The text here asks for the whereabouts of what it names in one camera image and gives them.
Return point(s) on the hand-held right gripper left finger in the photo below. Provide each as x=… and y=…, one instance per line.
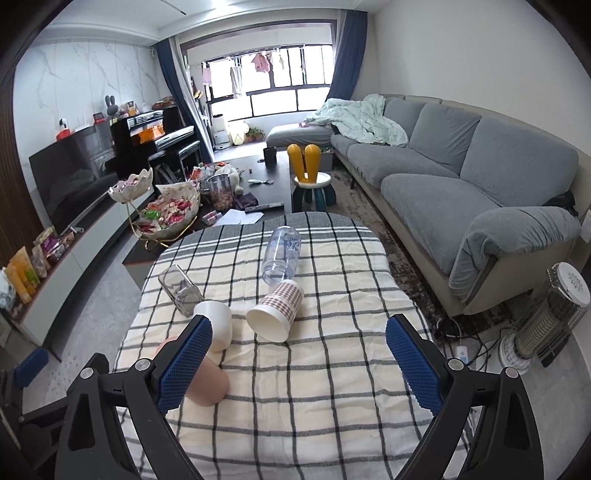
x=184, y=364

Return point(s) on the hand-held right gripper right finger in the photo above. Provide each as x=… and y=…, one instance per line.
x=413, y=364

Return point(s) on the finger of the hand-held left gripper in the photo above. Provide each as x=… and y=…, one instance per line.
x=30, y=368

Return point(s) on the plaid paper cup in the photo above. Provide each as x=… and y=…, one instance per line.
x=281, y=301

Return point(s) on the pink cup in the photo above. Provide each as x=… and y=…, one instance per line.
x=208, y=383

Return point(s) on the white cup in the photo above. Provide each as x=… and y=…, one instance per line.
x=220, y=318

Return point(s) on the clear glass cup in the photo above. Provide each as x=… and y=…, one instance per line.
x=178, y=286

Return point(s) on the checkered tablecloth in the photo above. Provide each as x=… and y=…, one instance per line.
x=323, y=383

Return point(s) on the orange snack packet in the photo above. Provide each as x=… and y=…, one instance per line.
x=23, y=274

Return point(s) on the colourful snack packets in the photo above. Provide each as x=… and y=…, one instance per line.
x=53, y=247

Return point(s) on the white television cabinet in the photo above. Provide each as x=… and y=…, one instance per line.
x=87, y=251

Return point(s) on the white electric heater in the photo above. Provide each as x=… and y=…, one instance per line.
x=540, y=323

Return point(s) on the clear plastic bottle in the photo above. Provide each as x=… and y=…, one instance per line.
x=281, y=251

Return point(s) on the shell-shaped tiered snack stand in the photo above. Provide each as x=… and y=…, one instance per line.
x=171, y=213

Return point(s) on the white paper sheets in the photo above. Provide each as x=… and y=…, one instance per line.
x=238, y=217

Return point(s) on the grey sofa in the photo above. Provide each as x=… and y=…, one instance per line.
x=415, y=194

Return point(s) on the clear jar of nuts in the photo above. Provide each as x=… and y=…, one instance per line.
x=220, y=194

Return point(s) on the grey remote control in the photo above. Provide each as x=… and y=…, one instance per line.
x=264, y=206

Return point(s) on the black television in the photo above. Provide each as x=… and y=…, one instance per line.
x=64, y=180

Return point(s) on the dark coffee table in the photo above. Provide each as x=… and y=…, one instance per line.
x=272, y=194

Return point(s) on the white plush toy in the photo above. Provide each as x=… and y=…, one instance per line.
x=231, y=177

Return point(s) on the stool with yellow ears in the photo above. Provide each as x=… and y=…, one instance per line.
x=314, y=182

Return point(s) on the dark cloth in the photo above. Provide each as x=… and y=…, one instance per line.
x=565, y=203

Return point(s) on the grey storage box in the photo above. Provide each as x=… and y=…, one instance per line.
x=327, y=159

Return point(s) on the black mug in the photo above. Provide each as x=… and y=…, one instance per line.
x=270, y=155

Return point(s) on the black piano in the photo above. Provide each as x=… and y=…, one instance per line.
x=138, y=138

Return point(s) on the white air purifier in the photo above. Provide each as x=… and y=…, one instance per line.
x=220, y=131

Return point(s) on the white floor lamp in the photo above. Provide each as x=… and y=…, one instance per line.
x=239, y=134

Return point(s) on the potted plant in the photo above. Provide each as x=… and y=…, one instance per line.
x=256, y=134

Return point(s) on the light green blanket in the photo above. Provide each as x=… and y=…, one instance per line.
x=364, y=120

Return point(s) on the grey rabbit figure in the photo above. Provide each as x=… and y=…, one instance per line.
x=111, y=107

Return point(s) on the blue curtain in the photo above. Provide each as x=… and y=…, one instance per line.
x=347, y=55
x=178, y=92

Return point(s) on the white hanging garment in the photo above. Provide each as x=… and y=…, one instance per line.
x=236, y=82

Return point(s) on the pink hanging garment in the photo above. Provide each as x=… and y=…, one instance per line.
x=262, y=62

